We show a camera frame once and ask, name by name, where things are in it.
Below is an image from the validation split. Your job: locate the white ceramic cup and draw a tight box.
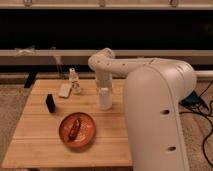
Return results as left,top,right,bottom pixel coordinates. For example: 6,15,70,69
98,88,112,110

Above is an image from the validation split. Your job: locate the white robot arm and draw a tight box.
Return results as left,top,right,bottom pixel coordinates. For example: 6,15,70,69
88,48,197,171

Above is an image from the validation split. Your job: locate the black eraser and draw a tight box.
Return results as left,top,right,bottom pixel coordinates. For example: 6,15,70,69
46,94,55,113

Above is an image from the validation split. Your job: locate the small clear bottle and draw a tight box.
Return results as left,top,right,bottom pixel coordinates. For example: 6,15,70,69
69,68,81,94

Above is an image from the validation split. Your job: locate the white rectangular sponge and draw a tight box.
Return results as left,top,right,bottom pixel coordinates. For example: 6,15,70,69
58,84,71,98

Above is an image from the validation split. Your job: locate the brown food piece in bowl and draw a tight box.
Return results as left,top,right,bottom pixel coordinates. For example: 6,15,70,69
69,118,81,140

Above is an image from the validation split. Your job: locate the orange bowl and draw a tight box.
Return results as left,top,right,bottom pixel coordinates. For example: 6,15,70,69
59,112,96,149

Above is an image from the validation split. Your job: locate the wooden table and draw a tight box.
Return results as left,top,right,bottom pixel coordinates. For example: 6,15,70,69
2,79,132,168

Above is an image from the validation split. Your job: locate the blue device on floor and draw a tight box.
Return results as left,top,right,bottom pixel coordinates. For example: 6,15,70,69
181,91,200,106

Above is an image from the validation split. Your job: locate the black floor cable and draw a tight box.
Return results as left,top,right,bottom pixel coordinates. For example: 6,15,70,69
179,79,213,169

